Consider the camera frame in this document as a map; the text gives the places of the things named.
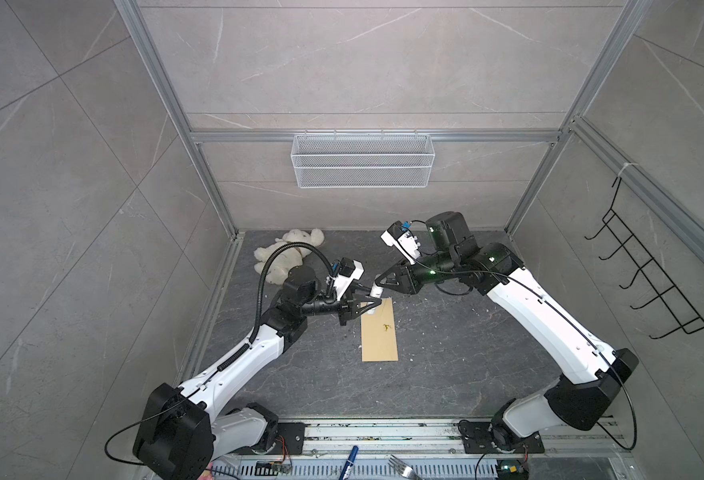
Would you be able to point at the black wire hook rack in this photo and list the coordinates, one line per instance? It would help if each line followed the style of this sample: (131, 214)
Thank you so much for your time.
(646, 266)

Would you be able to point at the white wire mesh basket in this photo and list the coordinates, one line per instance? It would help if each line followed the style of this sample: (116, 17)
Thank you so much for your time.
(325, 161)

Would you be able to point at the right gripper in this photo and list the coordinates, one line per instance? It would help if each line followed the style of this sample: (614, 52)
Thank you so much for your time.
(404, 277)

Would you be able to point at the white teddy bear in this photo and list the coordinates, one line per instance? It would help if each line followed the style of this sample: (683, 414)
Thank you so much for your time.
(290, 258)

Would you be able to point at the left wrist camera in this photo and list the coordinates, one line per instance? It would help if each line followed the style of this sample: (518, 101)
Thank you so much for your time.
(344, 273)

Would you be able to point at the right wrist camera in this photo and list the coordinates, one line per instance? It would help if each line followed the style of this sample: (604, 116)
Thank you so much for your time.
(399, 236)

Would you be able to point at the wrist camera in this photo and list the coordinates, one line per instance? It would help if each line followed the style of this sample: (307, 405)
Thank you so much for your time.
(399, 236)
(344, 273)

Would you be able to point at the white glue stick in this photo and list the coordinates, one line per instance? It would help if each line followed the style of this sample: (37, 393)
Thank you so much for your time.
(376, 291)

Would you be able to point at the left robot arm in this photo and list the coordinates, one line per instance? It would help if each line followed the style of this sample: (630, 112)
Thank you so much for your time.
(182, 428)

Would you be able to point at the blue marker pen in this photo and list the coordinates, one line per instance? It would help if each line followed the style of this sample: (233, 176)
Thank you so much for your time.
(349, 463)

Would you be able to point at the silver fork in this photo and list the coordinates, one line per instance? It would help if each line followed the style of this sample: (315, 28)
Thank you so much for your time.
(402, 468)

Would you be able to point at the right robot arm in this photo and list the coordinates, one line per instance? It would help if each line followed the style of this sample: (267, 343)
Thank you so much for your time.
(593, 373)

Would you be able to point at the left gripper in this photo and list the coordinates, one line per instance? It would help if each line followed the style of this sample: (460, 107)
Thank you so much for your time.
(348, 305)

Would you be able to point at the yellow envelope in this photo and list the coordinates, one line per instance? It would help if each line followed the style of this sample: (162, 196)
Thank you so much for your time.
(378, 333)

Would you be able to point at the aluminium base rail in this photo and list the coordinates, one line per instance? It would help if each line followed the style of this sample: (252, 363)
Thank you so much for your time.
(437, 448)

